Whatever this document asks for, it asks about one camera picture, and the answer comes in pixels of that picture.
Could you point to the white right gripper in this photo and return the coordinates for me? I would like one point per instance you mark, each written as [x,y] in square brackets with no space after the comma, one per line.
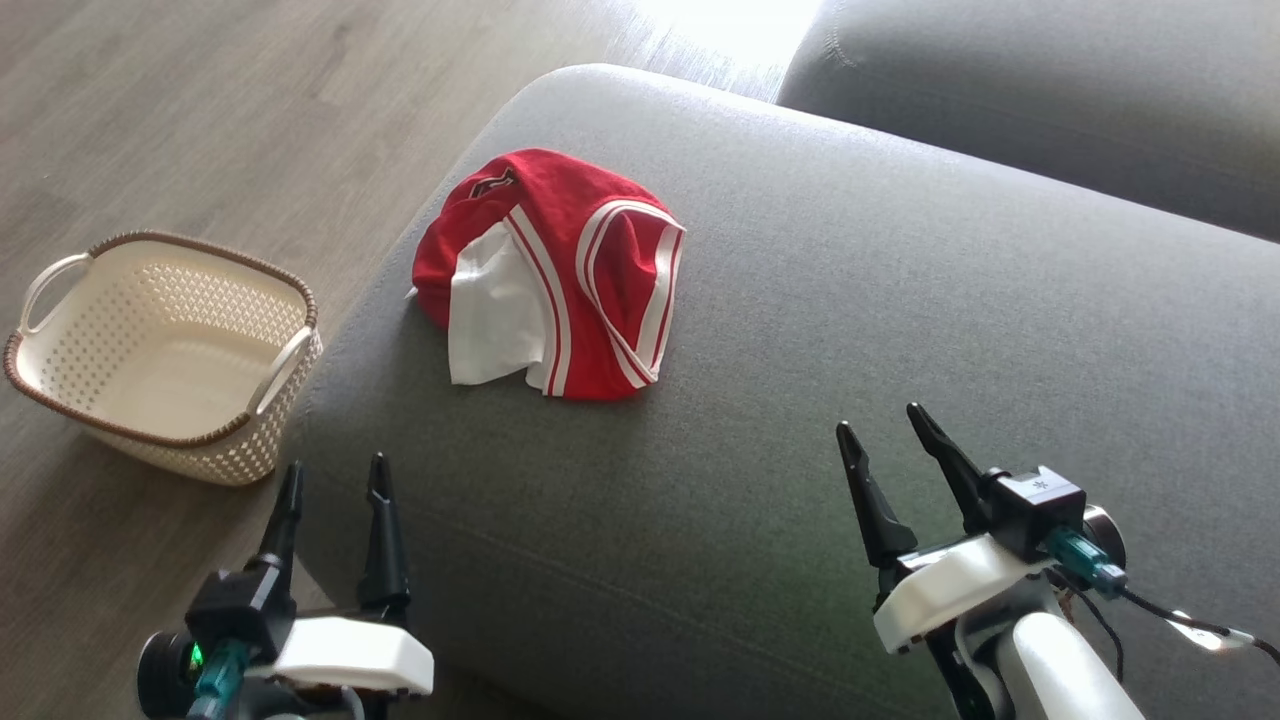
[950,590]

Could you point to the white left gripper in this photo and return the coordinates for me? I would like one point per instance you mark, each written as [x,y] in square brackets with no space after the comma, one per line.
[350,655]

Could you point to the red white-trimmed basketball jersey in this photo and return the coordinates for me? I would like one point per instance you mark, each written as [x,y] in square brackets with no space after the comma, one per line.
[540,200]

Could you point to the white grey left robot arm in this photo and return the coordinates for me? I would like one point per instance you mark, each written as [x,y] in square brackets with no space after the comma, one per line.
[160,680]

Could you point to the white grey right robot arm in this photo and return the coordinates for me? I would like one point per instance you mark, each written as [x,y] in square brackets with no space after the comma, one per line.
[1060,670]

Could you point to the large grey sofa seat cushion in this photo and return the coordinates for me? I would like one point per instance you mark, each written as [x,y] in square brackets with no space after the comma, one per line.
[800,300]

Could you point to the cream perforated laundry basket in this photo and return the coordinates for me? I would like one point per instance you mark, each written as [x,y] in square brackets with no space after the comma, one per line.
[170,350]

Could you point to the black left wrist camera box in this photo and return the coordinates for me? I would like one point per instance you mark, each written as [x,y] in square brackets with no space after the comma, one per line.
[235,615]

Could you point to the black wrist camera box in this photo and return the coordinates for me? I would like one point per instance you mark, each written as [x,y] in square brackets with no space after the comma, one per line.
[1035,510]
[235,615]

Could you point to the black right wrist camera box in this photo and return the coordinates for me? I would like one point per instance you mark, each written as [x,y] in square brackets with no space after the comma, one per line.
[1035,510]

